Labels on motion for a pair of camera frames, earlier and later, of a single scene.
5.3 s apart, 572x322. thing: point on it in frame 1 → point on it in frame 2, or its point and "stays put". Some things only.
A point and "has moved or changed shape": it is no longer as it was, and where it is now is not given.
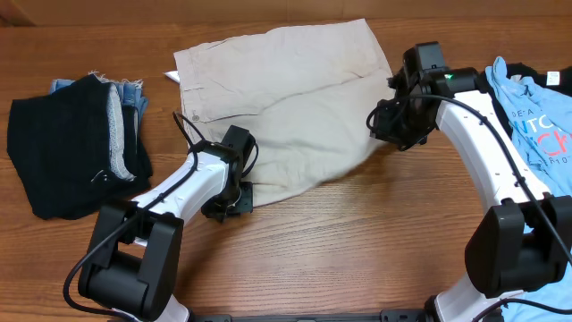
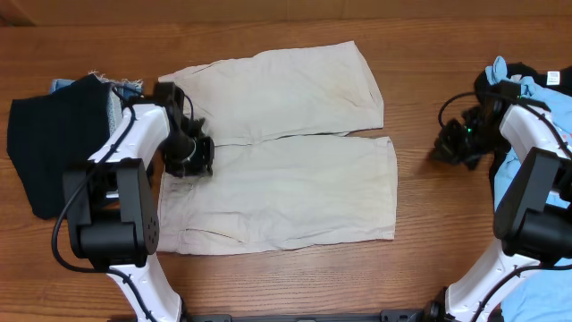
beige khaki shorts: x=304 y=95 has moved or changed shape
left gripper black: x=247 y=203 → x=202 y=167
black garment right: x=485 y=84 stays put
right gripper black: x=386 y=123 → x=447 y=146
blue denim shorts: x=126 y=100 stays put
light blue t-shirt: x=541 y=118 stays put
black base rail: x=385 y=316 stays put
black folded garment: x=60 y=144 stays put
